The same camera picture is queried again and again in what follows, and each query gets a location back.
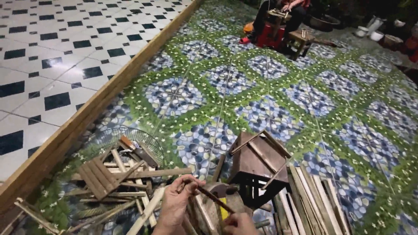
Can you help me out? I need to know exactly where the red plastic stool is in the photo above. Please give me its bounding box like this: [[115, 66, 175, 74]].
[[256, 22, 287, 50]]

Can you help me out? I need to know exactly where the long pale wood strip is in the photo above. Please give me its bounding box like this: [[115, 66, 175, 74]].
[[126, 186, 166, 235]]

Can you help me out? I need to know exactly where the heap of wood strip offcuts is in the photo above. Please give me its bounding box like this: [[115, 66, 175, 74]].
[[64, 135, 193, 235]]

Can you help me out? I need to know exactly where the small bamboo frame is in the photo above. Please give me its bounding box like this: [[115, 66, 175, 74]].
[[14, 197, 64, 235]]

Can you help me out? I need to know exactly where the long wooden border beam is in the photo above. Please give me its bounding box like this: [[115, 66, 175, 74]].
[[0, 0, 204, 214]]

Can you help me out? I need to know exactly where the small light wooden stool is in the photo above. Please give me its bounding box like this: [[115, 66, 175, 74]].
[[287, 29, 317, 61]]

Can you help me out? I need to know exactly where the group of white buckets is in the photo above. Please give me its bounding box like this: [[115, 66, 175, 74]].
[[355, 16, 405, 46]]

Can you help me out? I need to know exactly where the round wire fan guard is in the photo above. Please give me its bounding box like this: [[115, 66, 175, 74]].
[[86, 127, 166, 170]]

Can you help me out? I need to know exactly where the person's left hand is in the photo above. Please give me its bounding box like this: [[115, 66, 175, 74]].
[[158, 174, 206, 233]]

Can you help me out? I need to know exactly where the round wooden chopping block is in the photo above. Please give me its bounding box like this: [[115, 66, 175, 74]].
[[188, 182, 253, 235]]

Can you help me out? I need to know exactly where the thin dark bamboo stick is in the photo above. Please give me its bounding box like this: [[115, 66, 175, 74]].
[[177, 183, 236, 214]]

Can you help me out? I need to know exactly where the small slatted wooden panel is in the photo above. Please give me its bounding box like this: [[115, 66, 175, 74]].
[[78, 156, 121, 200]]

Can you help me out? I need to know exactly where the person's right hand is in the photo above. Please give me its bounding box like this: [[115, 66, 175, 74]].
[[223, 212, 261, 235]]

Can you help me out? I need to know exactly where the dark round basin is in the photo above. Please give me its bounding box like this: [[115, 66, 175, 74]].
[[309, 14, 341, 32]]

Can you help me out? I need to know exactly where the dark brown wooden stool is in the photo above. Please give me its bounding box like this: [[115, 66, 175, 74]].
[[228, 130, 292, 209]]

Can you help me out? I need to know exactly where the long brown wood strip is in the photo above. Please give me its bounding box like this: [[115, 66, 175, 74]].
[[111, 167, 193, 181]]

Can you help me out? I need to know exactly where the yellow handled tool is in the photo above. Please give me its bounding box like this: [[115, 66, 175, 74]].
[[219, 197, 230, 221]]

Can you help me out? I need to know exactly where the stack of long bamboo slats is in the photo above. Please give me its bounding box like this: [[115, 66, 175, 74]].
[[273, 162, 351, 235]]

